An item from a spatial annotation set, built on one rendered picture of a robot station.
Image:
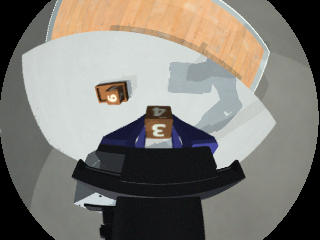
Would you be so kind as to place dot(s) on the brown wooden number cube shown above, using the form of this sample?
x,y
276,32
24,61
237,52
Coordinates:
x,y
114,95
158,122

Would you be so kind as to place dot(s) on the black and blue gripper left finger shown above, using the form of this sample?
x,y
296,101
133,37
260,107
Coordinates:
x,y
127,135

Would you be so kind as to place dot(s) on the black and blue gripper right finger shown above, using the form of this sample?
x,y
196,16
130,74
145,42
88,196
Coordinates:
x,y
190,136

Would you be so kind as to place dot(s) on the brown wooden tray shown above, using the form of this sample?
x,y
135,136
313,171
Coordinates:
x,y
100,90

